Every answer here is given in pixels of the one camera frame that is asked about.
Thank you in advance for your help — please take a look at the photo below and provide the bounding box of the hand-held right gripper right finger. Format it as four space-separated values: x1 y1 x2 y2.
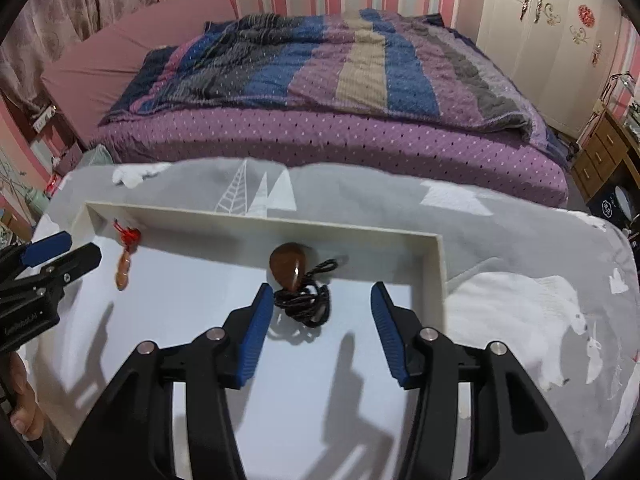
370 281 586 480

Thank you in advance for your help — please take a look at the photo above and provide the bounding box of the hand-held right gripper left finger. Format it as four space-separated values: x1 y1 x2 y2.
57 282 276 480

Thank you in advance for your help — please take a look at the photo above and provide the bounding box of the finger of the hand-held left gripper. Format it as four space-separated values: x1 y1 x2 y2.
0 232 72 281
0 242 102 307

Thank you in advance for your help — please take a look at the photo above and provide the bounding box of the orange pendant red knot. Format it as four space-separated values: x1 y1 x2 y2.
112 218 142 292

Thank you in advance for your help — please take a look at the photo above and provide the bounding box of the brown teardrop pendant black cord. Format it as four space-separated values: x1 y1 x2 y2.
269 241 338 329

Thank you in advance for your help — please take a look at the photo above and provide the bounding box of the white rectangular tray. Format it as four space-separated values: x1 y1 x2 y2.
30 201 447 480

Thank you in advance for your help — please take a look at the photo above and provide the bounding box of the person's left hand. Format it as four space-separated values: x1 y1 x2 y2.
7 351 46 437

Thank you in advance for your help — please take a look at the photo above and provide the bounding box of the grey cushion bag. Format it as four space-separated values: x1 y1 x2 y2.
82 144 119 167

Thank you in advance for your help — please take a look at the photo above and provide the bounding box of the grey animal print blanket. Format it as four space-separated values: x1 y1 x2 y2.
30 157 636 480

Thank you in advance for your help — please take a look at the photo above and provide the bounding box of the purple dotted bed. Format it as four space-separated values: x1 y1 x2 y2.
95 107 571 207

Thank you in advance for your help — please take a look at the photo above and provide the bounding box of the pink floral curtain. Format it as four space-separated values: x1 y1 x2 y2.
0 0 166 107

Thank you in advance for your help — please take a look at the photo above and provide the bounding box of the wooden desk with drawers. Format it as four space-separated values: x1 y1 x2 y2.
570 102 640 197

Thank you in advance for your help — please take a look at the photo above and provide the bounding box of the striped quilt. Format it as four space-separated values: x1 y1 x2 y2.
97 8 546 142

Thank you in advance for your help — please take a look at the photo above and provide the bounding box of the white wardrobe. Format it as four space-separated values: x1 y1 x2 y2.
475 0 637 137

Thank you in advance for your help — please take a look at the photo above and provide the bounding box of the desk lamp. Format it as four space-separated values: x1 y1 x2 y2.
601 72 640 111

